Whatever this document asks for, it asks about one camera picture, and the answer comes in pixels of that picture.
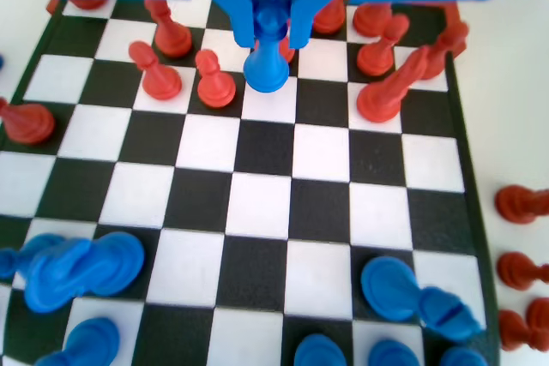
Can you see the blue chess knight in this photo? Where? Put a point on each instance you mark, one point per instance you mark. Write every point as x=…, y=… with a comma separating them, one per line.
x=116, y=263

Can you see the blue chess pawn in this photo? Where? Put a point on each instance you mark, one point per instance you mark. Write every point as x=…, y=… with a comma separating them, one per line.
x=392, y=354
x=17, y=256
x=463, y=358
x=90, y=340
x=319, y=351

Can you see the black and white chessboard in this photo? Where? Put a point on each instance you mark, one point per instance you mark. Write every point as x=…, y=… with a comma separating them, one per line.
x=266, y=169

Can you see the red chess rook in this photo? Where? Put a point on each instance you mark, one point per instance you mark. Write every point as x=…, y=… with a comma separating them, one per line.
x=328, y=19
x=88, y=1

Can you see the red chess pawn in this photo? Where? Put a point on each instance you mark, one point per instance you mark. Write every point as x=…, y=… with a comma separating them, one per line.
x=28, y=122
x=215, y=87
x=521, y=271
x=514, y=328
x=446, y=51
x=171, y=36
x=377, y=57
x=158, y=79

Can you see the blue chess queen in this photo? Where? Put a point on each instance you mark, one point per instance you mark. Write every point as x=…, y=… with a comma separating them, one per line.
x=266, y=66

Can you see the red chess king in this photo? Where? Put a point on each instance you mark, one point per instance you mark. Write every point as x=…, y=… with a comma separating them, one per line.
x=372, y=21

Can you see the red chess bishop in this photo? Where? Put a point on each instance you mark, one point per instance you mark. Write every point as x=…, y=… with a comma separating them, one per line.
x=379, y=98

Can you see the blue chess bishop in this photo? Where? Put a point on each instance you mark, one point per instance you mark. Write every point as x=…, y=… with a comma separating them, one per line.
x=390, y=289

